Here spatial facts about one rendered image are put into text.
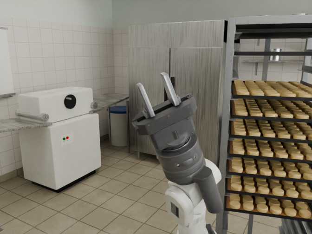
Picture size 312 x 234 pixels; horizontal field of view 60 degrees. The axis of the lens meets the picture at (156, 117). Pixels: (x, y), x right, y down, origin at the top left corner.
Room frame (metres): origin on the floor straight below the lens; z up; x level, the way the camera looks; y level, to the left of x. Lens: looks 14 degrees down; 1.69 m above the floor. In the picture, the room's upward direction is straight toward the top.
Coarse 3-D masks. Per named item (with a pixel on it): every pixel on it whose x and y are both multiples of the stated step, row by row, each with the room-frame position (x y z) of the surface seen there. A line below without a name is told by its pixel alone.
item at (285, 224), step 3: (282, 219) 1.60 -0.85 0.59; (285, 219) 1.59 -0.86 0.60; (282, 222) 1.56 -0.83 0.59; (285, 222) 1.56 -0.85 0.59; (285, 225) 1.54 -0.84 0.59; (288, 225) 1.50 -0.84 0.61; (285, 228) 1.50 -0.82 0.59; (288, 228) 1.49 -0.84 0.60; (285, 231) 1.47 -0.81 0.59; (288, 231) 1.47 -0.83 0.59
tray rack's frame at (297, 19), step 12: (240, 24) 1.13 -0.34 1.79; (252, 24) 1.12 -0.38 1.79; (264, 24) 1.12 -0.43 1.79; (276, 24) 1.12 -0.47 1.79; (288, 24) 1.42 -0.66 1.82; (300, 24) 1.42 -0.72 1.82; (264, 60) 1.69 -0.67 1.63; (264, 72) 1.69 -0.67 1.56; (252, 216) 1.69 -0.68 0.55; (252, 228) 1.69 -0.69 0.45
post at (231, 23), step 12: (228, 24) 1.14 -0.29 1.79; (228, 36) 1.14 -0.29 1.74; (228, 48) 1.14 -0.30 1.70; (228, 60) 1.14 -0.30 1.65; (228, 72) 1.14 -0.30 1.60; (228, 84) 1.13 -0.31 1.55; (228, 96) 1.13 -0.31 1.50; (228, 108) 1.13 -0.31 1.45; (228, 120) 1.13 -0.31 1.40; (216, 216) 1.14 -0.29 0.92; (216, 228) 1.14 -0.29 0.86
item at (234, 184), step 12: (228, 180) 1.27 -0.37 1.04; (240, 180) 1.23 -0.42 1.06; (252, 180) 1.23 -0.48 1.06; (264, 180) 1.24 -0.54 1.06; (276, 180) 1.23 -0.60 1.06; (252, 192) 1.14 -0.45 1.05; (264, 192) 1.13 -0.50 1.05; (276, 192) 1.12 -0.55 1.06; (288, 192) 1.12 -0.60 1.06; (300, 192) 1.15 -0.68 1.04
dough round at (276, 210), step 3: (270, 207) 1.14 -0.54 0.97; (273, 207) 1.14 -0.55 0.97; (276, 207) 1.14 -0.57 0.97; (279, 207) 1.14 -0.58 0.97; (270, 210) 1.13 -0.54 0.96; (273, 210) 1.11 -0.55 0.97; (276, 210) 1.11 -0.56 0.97; (279, 210) 1.11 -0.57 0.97; (273, 213) 1.11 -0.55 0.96; (276, 213) 1.11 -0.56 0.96; (279, 213) 1.11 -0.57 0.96
